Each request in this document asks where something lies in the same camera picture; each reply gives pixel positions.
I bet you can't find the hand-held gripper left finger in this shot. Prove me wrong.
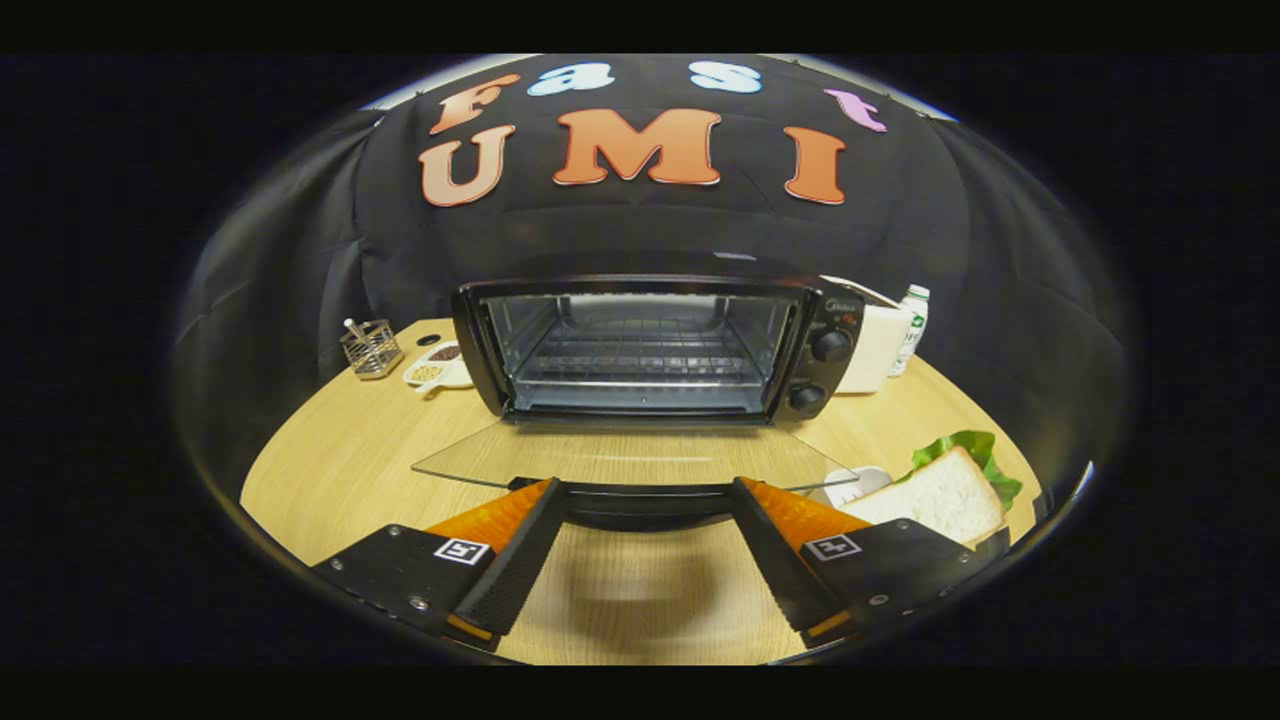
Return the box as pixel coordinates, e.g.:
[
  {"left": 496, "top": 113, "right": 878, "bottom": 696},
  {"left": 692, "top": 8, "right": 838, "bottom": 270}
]
[{"left": 312, "top": 478, "right": 570, "bottom": 654}]

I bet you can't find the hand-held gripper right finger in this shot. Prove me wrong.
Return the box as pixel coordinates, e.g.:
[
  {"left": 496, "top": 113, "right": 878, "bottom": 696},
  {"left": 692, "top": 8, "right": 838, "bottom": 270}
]
[{"left": 729, "top": 476, "right": 1011, "bottom": 650}]

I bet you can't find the lettuce sandwich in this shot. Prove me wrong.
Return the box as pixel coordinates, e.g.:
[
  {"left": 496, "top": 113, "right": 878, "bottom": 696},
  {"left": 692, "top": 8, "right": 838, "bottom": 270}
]
[{"left": 862, "top": 430, "right": 1025, "bottom": 550}]

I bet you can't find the black toaster oven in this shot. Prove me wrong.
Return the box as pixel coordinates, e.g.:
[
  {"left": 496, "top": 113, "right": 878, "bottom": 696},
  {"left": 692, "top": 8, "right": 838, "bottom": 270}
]
[{"left": 410, "top": 275, "right": 867, "bottom": 533}]

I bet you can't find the white pop-up toaster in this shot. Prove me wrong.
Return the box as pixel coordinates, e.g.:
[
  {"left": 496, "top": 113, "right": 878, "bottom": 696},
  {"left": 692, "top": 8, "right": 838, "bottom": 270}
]
[{"left": 820, "top": 275, "right": 916, "bottom": 395}]

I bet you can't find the white rectangular plate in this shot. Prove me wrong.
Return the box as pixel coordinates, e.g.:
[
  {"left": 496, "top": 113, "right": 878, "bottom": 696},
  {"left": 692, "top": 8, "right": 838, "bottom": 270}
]
[{"left": 805, "top": 465, "right": 894, "bottom": 510}]

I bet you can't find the white divided snack dish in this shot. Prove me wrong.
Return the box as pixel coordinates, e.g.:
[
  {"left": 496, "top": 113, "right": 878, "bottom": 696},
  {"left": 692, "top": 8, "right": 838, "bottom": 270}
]
[{"left": 402, "top": 339, "right": 476, "bottom": 394}]

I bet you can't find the small white green-label bottle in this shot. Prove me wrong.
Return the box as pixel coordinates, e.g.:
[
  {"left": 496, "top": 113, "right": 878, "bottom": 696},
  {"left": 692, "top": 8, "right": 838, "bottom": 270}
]
[{"left": 887, "top": 284, "right": 932, "bottom": 379}]

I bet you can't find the metal wire utensil holder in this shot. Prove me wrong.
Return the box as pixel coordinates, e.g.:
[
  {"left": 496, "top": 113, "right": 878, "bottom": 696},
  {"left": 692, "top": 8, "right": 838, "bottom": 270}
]
[{"left": 339, "top": 318, "right": 405, "bottom": 381}]

